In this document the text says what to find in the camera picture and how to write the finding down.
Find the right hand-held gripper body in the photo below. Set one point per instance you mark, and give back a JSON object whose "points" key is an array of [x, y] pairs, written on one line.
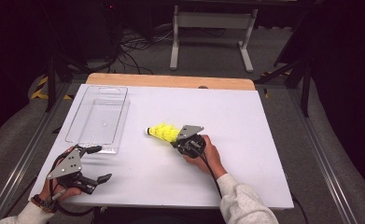
{"points": [[191, 138]]}

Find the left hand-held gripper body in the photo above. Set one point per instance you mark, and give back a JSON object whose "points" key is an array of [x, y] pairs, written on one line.
{"points": [[68, 165]]}

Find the clear plastic container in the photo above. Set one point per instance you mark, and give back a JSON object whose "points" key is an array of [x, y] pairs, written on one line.
{"points": [[102, 118]]}

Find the person's right hand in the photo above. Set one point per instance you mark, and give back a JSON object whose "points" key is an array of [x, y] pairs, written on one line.
{"points": [[211, 158]]}

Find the person's left hand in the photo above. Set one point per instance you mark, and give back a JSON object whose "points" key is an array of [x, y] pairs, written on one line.
{"points": [[68, 193]]}

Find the white table cover sheet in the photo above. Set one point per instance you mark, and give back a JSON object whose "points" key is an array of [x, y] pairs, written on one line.
{"points": [[171, 102]]}

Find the yellow black hazard tape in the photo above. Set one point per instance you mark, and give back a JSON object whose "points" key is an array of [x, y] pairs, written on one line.
{"points": [[38, 91]]}

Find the black tripod stand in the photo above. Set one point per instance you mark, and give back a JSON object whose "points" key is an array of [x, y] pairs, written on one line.
{"points": [[51, 81], [304, 93]]}

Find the aluminium floor rail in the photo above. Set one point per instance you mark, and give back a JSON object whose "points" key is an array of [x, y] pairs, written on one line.
{"points": [[323, 161], [21, 161]]}

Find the white metal stand frame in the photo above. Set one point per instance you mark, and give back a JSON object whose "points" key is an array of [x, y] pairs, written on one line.
{"points": [[214, 20]]}

